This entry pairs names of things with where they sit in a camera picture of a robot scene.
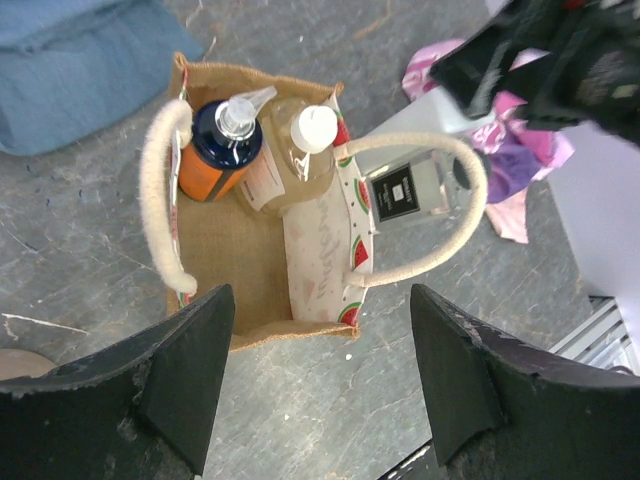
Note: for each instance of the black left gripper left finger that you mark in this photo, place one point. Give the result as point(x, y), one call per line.
point(142, 408)

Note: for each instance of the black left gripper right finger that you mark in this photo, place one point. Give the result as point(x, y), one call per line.
point(500, 408)

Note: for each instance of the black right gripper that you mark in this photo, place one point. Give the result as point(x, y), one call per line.
point(589, 72)

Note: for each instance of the pink purple cloth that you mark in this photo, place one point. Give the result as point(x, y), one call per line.
point(517, 155)

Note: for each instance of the clear square bottle black cap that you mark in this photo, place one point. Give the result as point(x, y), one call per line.
point(411, 185)

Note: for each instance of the clear yellowish bottle white cap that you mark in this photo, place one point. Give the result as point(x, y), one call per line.
point(296, 162)

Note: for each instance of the watermelon print jute bag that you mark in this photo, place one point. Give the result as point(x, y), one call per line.
point(304, 274)

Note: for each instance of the dark blue orange pump bottle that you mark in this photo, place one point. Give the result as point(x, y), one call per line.
point(226, 138)

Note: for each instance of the blue cloth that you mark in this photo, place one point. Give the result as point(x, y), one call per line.
point(71, 68)

